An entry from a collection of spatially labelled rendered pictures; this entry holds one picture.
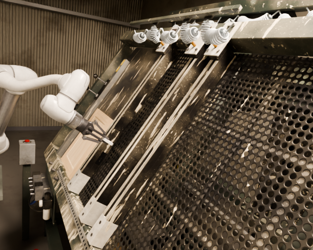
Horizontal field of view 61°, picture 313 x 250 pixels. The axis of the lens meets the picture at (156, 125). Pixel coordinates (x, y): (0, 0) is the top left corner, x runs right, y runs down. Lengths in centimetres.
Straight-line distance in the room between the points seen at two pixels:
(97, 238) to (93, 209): 17
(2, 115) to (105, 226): 114
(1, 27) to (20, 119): 174
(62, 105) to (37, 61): 446
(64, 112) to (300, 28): 107
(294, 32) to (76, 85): 98
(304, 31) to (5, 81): 146
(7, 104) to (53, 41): 395
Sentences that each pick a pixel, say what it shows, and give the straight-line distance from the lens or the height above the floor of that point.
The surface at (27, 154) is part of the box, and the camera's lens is 244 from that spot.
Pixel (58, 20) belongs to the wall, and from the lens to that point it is 589.
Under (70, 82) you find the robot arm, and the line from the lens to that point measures 141.
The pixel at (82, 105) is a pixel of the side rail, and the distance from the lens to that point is 244.
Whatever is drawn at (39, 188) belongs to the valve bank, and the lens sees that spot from 206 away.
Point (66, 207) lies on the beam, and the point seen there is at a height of 85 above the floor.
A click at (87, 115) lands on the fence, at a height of 123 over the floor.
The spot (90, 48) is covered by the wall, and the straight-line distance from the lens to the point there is 602.
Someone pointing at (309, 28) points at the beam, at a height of 190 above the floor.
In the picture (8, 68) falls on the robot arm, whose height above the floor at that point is 156.
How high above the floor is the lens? 173
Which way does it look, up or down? 14 degrees down
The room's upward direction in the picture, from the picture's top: 8 degrees clockwise
